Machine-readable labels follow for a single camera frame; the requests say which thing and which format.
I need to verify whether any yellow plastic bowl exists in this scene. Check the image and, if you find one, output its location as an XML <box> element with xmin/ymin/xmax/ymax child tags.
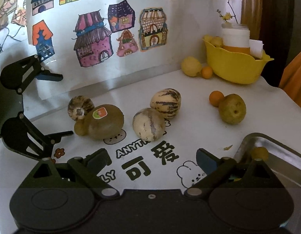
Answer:
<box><xmin>202</xmin><ymin>35</ymin><xmax>275</xmax><ymax>84</ymax></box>

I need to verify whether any golden kiwi with sticker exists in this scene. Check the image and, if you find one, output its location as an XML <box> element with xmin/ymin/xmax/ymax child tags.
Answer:
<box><xmin>88</xmin><ymin>104</ymin><xmax>124</xmax><ymax>141</ymax></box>

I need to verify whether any brown wooden frame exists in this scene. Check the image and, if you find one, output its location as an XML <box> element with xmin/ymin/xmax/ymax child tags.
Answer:
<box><xmin>240</xmin><ymin>0</ymin><xmax>263</xmax><ymax>39</ymax></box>

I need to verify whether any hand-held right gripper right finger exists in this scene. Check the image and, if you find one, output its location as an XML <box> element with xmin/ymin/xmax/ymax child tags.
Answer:
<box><xmin>184</xmin><ymin>148</ymin><xmax>280</xmax><ymax>197</ymax></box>

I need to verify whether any yellow flower twig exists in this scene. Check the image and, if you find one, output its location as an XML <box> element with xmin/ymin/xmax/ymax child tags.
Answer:
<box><xmin>216</xmin><ymin>0</ymin><xmax>238</xmax><ymax>24</ymax></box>

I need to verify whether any small orange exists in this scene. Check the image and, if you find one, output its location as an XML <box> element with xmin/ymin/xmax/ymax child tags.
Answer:
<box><xmin>209</xmin><ymin>91</ymin><xmax>225</xmax><ymax>107</ymax></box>
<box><xmin>201</xmin><ymin>66</ymin><xmax>213</xmax><ymax>79</ymax></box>

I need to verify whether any small brown fruit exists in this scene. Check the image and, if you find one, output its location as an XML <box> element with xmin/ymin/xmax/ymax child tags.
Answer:
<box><xmin>74</xmin><ymin>118</ymin><xmax>91</xmax><ymax>136</ymax></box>

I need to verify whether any striped pepino melon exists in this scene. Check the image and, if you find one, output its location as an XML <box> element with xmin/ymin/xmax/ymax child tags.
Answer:
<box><xmin>68</xmin><ymin>96</ymin><xmax>95</xmax><ymax>122</ymax></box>
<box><xmin>150</xmin><ymin>88</ymin><xmax>181</xmax><ymax>119</ymax></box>
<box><xmin>132</xmin><ymin>108</ymin><xmax>167</xmax><ymax>142</ymax></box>

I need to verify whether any white paper napkin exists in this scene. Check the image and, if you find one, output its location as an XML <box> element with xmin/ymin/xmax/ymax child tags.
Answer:
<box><xmin>248</xmin><ymin>38</ymin><xmax>265</xmax><ymax>59</ymax></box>

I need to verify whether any yellow pear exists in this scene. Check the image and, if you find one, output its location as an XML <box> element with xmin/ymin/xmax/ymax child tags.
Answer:
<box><xmin>210</xmin><ymin>36</ymin><xmax>224</xmax><ymax>48</ymax></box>

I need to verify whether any house drawings wall poster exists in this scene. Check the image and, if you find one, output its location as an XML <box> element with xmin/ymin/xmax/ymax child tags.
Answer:
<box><xmin>26</xmin><ymin>0</ymin><xmax>190</xmax><ymax>100</ymax></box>

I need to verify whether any green brown pear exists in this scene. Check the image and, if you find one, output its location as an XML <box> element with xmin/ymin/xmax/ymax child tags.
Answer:
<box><xmin>218</xmin><ymin>94</ymin><xmax>246</xmax><ymax>125</ymax></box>

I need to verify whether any glass jar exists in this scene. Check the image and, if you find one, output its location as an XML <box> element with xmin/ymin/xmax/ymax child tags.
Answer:
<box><xmin>222</xmin><ymin>22</ymin><xmax>248</xmax><ymax>31</ymax></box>

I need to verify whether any yellow lemon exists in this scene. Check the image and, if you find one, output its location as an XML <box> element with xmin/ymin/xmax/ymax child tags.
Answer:
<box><xmin>181</xmin><ymin>56</ymin><xmax>202</xmax><ymax>77</ymax></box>

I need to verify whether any colourful wall poster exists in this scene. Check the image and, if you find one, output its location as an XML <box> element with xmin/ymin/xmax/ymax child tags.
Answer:
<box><xmin>0</xmin><ymin>0</ymin><xmax>28</xmax><ymax>61</ymax></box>

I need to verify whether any metal tray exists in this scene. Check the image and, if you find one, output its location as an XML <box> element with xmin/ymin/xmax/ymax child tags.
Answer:
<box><xmin>234</xmin><ymin>132</ymin><xmax>301</xmax><ymax>227</ymax></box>

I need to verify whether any white printed tablecloth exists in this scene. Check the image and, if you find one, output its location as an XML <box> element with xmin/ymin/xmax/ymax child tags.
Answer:
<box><xmin>0</xmin><ymin>65</ymin><xmax>301</xmax><ymax>234</ymax></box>

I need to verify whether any orange cloth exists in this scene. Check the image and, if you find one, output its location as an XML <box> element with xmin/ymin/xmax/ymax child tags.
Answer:
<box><xmin>278</xmin><ymin>46</ymin><xmax>301</xmax><ymax>114</ymax></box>

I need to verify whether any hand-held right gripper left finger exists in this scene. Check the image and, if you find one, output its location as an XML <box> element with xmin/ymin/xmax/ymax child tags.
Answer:
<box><xmin>25</xmin><ymin>148</ymin><xmax>118</xmax><ymax>198</ymax></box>

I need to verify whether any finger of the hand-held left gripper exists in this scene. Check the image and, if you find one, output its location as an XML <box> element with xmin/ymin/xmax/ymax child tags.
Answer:
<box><xmin>1</xmin><ymin>112</ymin><xmax>74</xmax><ymax>164</ymax></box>
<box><xmin>0</xmin><ymin>54</ymin><xmax>64</xmax><ymax>95</ymax></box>

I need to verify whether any white and orange cup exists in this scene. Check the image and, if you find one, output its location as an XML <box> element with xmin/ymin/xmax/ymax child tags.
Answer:
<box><xmin>222</xmin><ymin>28</ymin><xmax>250</xmax><ymax>54</ymax></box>

